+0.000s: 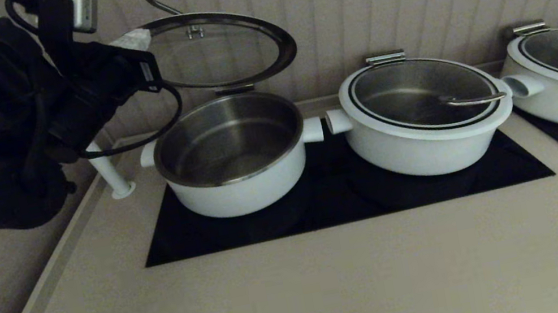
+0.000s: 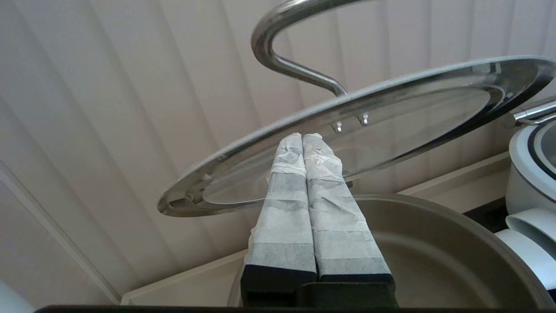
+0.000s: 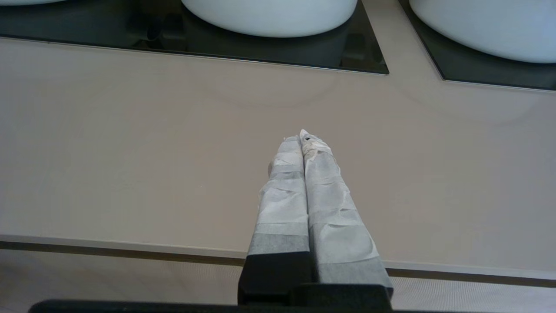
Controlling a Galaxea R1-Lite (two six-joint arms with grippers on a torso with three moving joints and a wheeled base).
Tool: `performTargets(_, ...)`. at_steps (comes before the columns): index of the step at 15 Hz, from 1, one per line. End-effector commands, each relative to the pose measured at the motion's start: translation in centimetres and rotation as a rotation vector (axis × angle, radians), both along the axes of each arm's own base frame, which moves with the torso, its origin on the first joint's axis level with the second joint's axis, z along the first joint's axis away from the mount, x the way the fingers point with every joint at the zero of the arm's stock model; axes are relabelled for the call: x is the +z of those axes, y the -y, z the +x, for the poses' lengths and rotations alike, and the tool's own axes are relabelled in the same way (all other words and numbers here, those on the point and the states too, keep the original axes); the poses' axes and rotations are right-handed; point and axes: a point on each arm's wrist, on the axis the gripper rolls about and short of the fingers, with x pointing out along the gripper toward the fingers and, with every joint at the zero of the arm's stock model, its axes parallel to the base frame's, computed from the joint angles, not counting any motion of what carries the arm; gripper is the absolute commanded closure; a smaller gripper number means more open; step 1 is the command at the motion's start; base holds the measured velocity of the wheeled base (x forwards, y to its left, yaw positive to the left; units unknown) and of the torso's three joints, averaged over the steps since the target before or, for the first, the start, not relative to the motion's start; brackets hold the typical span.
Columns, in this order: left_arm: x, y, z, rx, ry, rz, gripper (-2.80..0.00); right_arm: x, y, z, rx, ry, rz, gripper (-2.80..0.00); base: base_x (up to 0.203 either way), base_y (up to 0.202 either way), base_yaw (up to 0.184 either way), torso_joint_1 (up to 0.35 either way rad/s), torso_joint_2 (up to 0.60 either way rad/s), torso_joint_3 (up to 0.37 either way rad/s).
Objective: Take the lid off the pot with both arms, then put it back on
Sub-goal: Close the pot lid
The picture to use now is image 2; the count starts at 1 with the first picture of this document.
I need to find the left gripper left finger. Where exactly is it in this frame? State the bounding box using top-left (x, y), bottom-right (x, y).
top-left (241, 133), bottom-right (318, 307)

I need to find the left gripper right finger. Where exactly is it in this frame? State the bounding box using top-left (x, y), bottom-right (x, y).
top-left (303, 133), bottom-right (397, 287)

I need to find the glass lid white rim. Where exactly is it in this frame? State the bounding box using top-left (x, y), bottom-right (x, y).
top-left (157, 0), bottom-right (556, 218)
top-left (504, 101), bottom-right (556, 179)

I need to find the white pot steel interior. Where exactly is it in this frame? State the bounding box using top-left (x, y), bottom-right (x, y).
top-left (228, 193), bottom-right (556, 310)
top-left (505, 126), bottom-right (556, 244)

